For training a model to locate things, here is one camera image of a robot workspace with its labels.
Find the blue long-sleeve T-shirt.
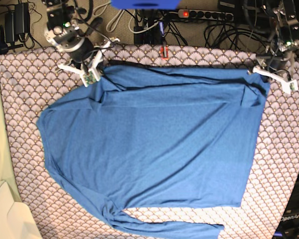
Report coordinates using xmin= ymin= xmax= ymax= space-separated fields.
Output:
xmin=37 ymin=65 xmax=270 ymax=239

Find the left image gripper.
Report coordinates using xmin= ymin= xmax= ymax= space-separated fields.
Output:
xmin=44 ymin=22 xmax=120 ymax=87

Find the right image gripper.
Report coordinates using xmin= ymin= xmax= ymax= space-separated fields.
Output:
xmin=248 ymin=48 xmax=299 ymax=94

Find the white plastic bin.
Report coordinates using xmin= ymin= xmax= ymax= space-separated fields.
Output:
xmin=0 ymin=181 xmax=42 ymax=239

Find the white power strip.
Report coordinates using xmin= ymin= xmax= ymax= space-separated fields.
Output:
xmin=176 ymin=9 xmax=234 ymax=22

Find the blue box overhead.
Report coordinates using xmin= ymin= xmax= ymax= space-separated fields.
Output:
xmin=111 ymin=0 xmax=180 ymax=9

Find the fan-patterned tablecloth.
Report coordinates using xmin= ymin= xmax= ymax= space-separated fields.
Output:
xmin=0 ymin=45 xmax=299 ymax=239

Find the black power adapter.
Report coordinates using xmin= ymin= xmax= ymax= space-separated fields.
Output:
xmin=4 ymin=2 xmax=30 ymax=43

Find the orange black table clamp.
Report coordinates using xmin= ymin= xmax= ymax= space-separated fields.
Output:
xmin=159 ymin=45 xmax=169 ymax=60

